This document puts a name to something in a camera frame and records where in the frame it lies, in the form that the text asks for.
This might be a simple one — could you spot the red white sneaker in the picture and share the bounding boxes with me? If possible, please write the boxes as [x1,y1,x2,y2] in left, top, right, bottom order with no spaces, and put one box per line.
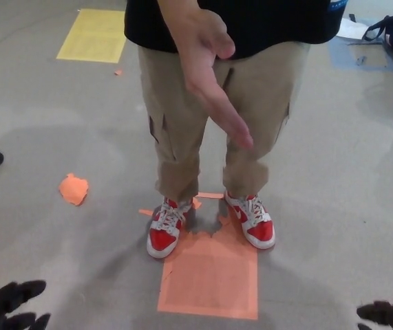
[223,190,276,249]
[146,196,194,259]

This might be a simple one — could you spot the khaki cargo trousers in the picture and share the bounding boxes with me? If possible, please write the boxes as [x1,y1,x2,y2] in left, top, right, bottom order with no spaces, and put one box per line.
[137,39,310,202]

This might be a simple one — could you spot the red white left sneaker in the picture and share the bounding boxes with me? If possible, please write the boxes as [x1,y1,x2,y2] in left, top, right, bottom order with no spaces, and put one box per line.
[223,190,276,249]

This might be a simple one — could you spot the yellow square floor marker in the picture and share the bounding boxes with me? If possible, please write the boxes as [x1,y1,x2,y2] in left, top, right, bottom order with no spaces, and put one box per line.
[56,8,127,64]

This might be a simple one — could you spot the black t-shirt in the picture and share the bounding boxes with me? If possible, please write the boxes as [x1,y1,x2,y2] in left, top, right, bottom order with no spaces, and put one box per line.
[123,0,347,61]

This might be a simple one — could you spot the orange square floor marker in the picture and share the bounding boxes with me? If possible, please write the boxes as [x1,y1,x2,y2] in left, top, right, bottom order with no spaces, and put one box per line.
[157,192,259,320]

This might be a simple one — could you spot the blue square floor marker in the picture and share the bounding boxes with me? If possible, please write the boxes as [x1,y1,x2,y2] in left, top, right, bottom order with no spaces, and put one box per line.
[328,37,393,72]

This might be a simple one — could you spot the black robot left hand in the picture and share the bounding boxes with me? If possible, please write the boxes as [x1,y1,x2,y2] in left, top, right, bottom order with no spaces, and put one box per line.
[0,280,52,330]

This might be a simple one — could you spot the person's bare right hand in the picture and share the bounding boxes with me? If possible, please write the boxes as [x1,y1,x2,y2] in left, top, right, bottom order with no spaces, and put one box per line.
[168,0,255,151]

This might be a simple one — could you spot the red white right sneaker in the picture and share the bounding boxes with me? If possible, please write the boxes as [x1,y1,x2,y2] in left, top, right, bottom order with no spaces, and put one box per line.
[146,196,194,259]

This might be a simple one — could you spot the crumpled orange paper piece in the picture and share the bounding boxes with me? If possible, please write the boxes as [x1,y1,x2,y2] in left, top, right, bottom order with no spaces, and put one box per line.
[58,173,89,207]

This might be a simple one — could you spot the white paper sheet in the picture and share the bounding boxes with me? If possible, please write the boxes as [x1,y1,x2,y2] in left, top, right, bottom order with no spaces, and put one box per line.
[335,16,368,41]

